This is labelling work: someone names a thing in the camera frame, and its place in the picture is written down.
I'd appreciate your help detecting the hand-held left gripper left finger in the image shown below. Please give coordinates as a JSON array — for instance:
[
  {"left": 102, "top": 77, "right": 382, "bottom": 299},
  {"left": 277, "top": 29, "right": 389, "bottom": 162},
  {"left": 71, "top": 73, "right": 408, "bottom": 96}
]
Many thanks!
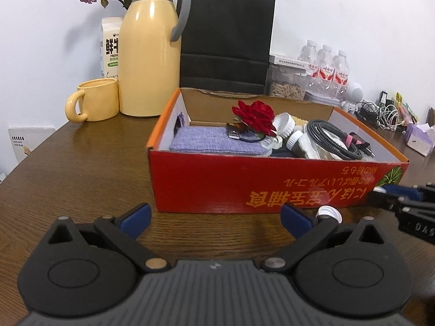
[{"left": 37, "top": 203, "right": 170, "bottom": 273}]

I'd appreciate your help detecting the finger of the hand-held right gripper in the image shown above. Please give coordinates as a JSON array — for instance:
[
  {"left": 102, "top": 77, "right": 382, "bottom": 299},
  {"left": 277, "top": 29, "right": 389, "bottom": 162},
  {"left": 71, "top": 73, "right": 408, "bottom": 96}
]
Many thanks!
[
  {"left": 382, "top": 183, "right": 435, "bottom": 200},
  {"left": 369, "top": 190, "right": 414, "bottom": 213}
]

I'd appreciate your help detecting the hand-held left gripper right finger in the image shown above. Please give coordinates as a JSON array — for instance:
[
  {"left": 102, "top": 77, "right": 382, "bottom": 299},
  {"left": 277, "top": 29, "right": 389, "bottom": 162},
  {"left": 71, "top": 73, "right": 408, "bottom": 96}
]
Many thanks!
[{"left": 262, "top": 204, "right": 390, "bottom": 274}]

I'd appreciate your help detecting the red cardboard box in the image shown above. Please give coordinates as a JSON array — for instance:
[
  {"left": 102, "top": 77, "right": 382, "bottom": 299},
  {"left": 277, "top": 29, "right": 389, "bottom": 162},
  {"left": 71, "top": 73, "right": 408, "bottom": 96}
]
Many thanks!
[{"left": 146, "top": 87, "right": 410, "bottom": 215}]

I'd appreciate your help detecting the small dark bottle white cap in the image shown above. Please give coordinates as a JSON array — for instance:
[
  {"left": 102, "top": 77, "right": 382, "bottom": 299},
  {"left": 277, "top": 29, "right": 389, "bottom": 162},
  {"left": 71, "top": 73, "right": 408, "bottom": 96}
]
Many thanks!
[{"left": 287, "top": 131, "right": 308, "bottom": 159}]

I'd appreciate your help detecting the black braided cable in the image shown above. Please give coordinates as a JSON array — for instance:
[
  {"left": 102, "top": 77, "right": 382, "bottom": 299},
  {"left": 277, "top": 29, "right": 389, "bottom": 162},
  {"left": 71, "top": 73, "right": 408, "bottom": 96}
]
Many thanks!
[{"left": 306, "top": 120, "right": 376, "bottom": 161}]

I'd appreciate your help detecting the black hair tie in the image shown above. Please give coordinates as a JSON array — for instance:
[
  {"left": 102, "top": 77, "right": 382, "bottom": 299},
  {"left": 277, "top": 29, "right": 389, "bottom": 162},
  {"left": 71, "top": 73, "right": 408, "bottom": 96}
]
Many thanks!
[{"left": 238, "top": 132, "right": 266, "bottom": 144}]

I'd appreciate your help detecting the white jar ribbed lid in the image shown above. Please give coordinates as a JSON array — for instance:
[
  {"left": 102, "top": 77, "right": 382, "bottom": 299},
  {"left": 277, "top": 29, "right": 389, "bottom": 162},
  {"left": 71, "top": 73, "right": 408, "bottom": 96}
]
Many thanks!
[{"left": 272, "top": 113, "right": 299, "bottom": 138}]

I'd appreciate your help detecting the purple knitted cloth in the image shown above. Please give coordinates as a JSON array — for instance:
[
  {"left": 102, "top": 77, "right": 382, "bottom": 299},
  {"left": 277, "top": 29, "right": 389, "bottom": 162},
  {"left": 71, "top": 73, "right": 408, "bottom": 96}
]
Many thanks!
[{"left": 169, "top": 126, "right": 269, "bottom": 157}]

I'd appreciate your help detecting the brown hair clip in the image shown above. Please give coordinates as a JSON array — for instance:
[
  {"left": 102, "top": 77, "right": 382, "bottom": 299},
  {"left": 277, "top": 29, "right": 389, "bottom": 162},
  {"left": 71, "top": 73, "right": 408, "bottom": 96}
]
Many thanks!
[{"left": 226, "top": 122, "right": 251, "bottom": 140}]

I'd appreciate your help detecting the red artificial rose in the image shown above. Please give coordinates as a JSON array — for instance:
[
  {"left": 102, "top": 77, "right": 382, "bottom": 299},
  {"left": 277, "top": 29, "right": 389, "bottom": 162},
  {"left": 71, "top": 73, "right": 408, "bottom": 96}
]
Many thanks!
[{"left": 232, "top": 100, "right": 278, "bottom": 135}]

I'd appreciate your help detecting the purple tissue pack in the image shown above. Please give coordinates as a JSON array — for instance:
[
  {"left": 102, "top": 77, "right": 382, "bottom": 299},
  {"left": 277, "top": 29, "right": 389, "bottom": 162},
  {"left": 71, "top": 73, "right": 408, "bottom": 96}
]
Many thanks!
[{"left": 404, "top": 122, "right": 435, "bottom": 157}]

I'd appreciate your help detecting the colourful snack packet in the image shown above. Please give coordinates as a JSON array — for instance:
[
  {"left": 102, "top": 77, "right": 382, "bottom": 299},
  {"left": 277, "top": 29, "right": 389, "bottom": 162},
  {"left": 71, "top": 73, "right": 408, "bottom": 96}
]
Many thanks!
[{"left": 394, "top": 92, "right": 420, "bottom": 125}]

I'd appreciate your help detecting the white robot figure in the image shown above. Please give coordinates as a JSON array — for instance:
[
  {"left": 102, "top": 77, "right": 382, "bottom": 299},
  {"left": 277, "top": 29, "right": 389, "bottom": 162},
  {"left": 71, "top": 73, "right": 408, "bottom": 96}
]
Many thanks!
[{"left": 340, "top": 82, "right": 364, "bottom": 113}]

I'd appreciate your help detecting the white printed tin box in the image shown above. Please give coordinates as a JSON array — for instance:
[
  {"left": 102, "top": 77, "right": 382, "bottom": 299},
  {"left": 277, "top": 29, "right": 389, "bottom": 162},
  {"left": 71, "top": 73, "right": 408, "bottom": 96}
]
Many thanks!
[{"left": 306, "top": 92, "right": 344, "bottom": 106}]

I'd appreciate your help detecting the yellow mug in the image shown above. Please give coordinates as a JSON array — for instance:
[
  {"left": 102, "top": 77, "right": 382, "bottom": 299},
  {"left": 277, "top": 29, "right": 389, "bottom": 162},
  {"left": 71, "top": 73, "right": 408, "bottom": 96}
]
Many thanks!
[{"left": 65, "top": 78, "right": 120, "bottom": 123}]

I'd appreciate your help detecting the white printed carton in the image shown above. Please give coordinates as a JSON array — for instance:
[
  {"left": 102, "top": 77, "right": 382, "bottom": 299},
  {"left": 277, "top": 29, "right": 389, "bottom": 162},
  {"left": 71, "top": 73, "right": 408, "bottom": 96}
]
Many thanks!
[{"left": 7, "top": 127, "right": 57, "bottom": 165}]

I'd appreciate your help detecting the clear seed container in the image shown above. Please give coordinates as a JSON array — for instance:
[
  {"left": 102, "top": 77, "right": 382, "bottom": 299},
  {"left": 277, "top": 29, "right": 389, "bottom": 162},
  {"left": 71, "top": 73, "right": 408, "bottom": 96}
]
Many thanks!
[{"left": 266, "top": 64, "right": 308, "bottom": 101}]

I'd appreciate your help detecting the clear water bottle red label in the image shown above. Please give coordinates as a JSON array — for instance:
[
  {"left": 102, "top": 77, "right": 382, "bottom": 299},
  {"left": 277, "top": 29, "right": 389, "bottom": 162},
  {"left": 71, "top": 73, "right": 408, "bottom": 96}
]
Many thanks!
[
  {"left": 298, "top": 40, "right": 319, "bottom": 92},
  {"left": 317, "top": 44, "right": 335, "bottom": 96},
  {"left": 333, "top": 50, "right": 351, "bottom": 98}
]

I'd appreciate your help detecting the flat white printed box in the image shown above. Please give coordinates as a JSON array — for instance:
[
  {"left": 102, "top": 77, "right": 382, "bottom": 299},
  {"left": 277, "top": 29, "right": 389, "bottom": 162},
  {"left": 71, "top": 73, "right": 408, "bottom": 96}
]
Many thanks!
[{"left": 269, "top": 54, "right": 310, "bottom": 69}]

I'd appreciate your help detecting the yellow thermos jug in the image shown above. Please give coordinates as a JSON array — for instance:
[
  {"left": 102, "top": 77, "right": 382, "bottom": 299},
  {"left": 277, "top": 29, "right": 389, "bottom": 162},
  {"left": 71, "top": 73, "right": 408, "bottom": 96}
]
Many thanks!
[{"left": 118, "top": 0, "right": 192, "bottom": 117}]

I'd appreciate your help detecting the white milk carton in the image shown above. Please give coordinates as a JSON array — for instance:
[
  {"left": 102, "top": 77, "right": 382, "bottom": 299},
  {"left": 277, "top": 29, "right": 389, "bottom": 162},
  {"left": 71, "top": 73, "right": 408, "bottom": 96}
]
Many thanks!
[{"left": 100, "top": 17, "right": 124, "bottom": 79}]

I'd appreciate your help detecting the black paper bag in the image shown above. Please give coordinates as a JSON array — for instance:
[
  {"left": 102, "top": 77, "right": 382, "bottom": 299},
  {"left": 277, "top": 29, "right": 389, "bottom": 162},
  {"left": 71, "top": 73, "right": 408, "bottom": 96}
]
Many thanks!
[{"left": 179, "top": 0, "right": 276, "bottom": 96}]

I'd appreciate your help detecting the white cable bundle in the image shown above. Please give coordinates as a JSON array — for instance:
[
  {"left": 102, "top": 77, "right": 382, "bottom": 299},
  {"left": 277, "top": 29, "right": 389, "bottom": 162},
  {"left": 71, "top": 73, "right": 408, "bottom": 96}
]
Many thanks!
[{"left": 377, "top": 105, "right": 409, "bottom": 131}]

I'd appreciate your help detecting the black cable bundle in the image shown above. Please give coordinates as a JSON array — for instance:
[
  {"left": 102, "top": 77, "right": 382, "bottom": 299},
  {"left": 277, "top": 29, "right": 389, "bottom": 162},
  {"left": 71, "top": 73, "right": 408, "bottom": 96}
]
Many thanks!
[{"left": 357, "top": 101, "right": 382, "bottom": 123}]

